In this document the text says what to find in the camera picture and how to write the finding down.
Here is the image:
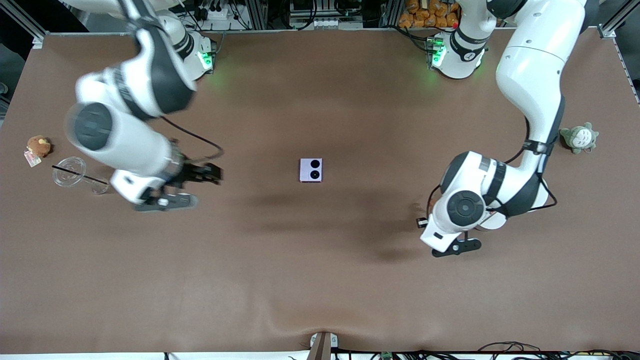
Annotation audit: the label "orange plush pile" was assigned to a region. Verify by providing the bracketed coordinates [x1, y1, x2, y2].
[398, 0, 461, 29]

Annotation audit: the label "black straw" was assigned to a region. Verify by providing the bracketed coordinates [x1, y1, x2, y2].
[52, 165, 109, 185]

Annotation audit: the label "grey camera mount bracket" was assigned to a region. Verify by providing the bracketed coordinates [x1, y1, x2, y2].
[308, 331, 339, 360]

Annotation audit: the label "large clear glass cup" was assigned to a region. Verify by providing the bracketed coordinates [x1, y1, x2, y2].
[52, 156, 87, 188]

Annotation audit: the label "grey totoro plush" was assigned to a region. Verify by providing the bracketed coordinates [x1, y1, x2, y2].
[559, 122, 599, 155]

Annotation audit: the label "white box two black circles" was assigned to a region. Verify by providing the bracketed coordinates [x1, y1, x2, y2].
[299, 158, 324, 183]

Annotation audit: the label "brown plush toy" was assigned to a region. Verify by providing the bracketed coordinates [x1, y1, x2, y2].
[27, 136, 52, 158]

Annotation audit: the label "aluminium frame post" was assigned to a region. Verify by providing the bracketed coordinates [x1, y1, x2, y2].
[597, 0, 640, 40]
[4, 0, 48, 49]

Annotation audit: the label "white power strip with plugs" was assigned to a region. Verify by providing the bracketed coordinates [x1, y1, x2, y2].
[196, 0, 232, 22]

